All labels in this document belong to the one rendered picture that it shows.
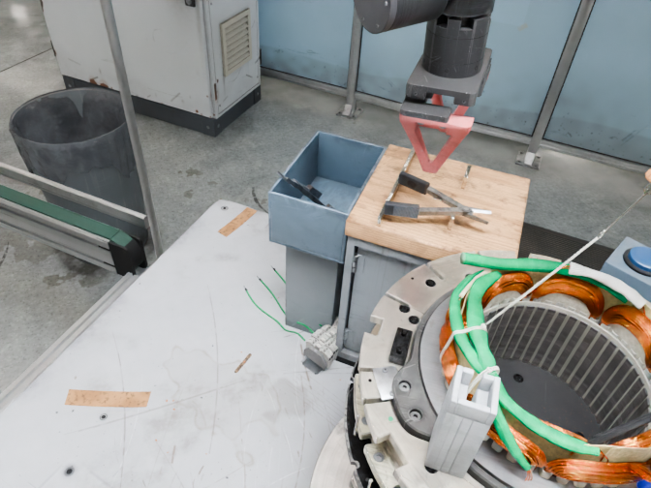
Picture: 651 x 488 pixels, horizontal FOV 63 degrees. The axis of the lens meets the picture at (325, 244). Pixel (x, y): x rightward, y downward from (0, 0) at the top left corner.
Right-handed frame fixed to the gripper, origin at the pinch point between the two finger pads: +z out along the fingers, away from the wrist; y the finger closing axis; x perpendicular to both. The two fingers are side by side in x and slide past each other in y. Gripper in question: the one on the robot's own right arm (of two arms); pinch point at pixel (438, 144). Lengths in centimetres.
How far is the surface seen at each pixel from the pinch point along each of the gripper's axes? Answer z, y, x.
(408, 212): 7.6, 3.3, -1.8
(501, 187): 11.0, -9.8, 7.8
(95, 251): 42, -4, -65
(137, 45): 75, -152, -169
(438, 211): 7.6, 2.1, 1.4
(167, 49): 74, -151, -151
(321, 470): 35.1, 24.1, -5.2
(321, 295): 27.9, 2.6, -13.3
